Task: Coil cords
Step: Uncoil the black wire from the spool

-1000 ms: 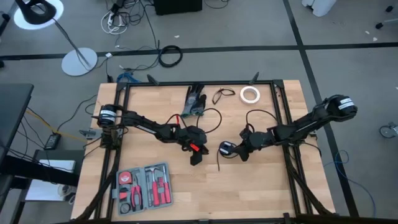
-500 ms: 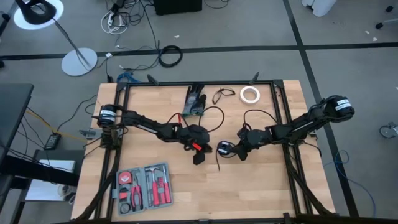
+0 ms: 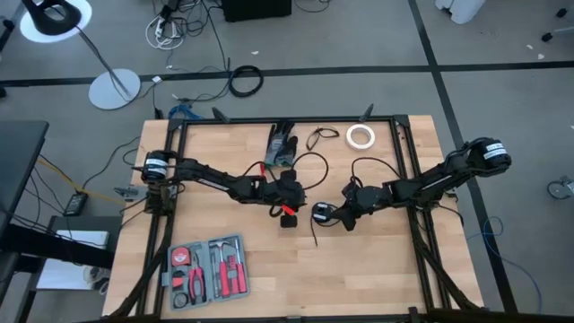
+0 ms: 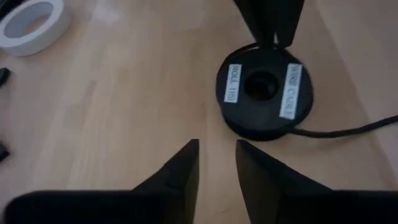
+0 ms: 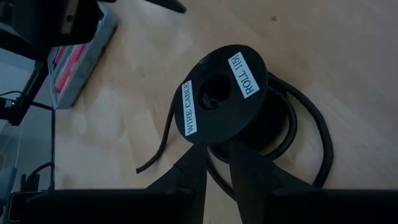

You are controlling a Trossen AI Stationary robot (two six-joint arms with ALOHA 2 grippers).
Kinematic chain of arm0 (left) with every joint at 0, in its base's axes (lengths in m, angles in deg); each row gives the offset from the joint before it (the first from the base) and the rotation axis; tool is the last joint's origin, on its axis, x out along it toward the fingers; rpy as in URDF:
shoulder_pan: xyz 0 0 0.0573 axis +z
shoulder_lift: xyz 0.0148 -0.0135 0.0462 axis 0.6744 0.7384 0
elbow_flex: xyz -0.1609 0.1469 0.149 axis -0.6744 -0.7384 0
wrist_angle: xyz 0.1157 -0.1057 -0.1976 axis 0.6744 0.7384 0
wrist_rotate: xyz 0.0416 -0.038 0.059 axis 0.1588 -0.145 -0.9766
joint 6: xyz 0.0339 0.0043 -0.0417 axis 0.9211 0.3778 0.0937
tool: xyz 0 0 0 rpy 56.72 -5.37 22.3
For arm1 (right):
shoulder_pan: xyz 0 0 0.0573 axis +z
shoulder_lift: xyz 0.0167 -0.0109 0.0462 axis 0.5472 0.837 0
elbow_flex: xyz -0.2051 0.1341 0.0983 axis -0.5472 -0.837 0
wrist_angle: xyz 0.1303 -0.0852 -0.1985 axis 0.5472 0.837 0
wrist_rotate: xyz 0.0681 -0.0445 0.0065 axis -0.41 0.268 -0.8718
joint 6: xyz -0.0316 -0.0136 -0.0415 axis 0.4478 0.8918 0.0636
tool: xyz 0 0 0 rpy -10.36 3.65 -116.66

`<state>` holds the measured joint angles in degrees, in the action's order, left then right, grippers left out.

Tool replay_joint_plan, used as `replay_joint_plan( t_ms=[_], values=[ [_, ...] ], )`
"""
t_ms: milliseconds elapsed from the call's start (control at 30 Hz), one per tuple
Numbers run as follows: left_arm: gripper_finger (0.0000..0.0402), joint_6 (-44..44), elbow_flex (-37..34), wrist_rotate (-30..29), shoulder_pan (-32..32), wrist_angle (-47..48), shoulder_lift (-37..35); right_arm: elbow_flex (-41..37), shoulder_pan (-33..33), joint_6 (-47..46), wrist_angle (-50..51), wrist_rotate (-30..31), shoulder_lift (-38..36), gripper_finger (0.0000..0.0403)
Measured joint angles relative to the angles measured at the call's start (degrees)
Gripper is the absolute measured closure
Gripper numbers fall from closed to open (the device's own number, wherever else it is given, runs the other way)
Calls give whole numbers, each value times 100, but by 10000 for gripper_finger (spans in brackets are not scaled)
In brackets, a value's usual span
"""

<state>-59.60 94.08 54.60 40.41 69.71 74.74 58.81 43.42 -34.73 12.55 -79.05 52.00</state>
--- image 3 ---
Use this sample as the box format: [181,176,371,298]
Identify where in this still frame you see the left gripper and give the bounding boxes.
[268,169,309,229]

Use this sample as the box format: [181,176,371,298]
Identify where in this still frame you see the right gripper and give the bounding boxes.
[330,179,373,233]

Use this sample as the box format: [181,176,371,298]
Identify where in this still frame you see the black green work gloves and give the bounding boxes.
[264,119,300,168]

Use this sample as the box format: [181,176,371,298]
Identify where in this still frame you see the clear safety glasses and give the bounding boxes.
[306,127,341,152]

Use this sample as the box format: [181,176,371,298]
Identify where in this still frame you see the white tape roll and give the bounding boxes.
[345,124,377,151]

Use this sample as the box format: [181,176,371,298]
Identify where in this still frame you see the red screwdriver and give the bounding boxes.
[232,250,248,292]

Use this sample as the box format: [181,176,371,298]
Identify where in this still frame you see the grey tool case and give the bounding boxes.
[161,232,251,311]

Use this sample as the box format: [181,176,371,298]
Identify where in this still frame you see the red tape measure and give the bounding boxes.
[170,246,192,266]

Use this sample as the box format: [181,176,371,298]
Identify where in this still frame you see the grey metal clamp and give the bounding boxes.
[113,185,139,202]

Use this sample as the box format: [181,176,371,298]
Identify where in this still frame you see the black box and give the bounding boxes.
[222,0,292,22]

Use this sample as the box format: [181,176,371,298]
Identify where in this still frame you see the white power strip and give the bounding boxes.
[145,13,186,50]

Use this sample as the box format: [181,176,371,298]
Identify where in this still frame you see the grey caster wheel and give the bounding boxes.
[546,176,574,201]

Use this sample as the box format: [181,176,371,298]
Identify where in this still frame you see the black power adapter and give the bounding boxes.
[64,191,90,217]

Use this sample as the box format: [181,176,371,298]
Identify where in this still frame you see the white bin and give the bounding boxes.
[434,0,487,25]

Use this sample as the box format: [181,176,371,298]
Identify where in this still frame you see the black desk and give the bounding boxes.
[0,119,50,234]

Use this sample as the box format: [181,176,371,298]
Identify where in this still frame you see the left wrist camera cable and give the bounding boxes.
[290,151,330,192]

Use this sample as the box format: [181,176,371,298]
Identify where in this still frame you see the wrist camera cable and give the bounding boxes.
[351,156,403,185]
[290,151,330,192]

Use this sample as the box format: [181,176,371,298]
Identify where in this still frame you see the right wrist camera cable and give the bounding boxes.
[351,156,403,185]

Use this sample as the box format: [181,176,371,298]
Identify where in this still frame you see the black frame strut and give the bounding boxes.
[358,102,376,123]
[211,106,232,125]

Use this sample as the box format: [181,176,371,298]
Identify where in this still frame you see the red handled hammer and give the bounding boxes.
[209,240,230,297]

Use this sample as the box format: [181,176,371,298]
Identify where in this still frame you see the red handled pliers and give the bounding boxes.
[187,253,206,304]

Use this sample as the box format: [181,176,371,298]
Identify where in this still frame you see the coiled black cable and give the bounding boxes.
[227,65,265,99]

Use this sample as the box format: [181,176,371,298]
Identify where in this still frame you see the bundled blue cable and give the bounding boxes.
[168,103,203,121]

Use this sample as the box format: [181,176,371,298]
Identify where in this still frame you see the long blue cable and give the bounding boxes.
[465,216,544,315]

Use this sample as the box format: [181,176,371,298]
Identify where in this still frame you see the white ring floor lamp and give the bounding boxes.
[19,0,143,111]

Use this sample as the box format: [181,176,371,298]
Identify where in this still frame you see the yellow cable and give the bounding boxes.
[36,157,126,205]

